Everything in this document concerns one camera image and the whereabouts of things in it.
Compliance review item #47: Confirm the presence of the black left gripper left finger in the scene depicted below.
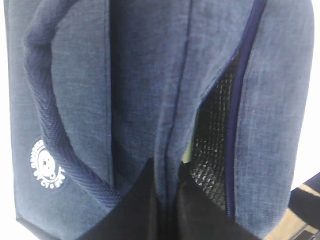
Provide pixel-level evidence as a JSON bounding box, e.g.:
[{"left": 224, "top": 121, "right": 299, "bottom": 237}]
[{"left": 80, "top": 158, "right": 158, "bottom": 240}]

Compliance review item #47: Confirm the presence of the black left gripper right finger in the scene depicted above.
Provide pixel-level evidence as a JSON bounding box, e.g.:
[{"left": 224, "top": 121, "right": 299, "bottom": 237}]
[{"left": 176, "top": 163, "right": 258, "bottom": 240}]

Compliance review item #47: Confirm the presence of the navy blue insulated lunch bag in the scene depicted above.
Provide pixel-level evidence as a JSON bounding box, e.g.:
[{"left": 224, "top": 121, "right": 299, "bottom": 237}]
[{"left": 4, "top": 0, "right": 315, "bottom": 240}]

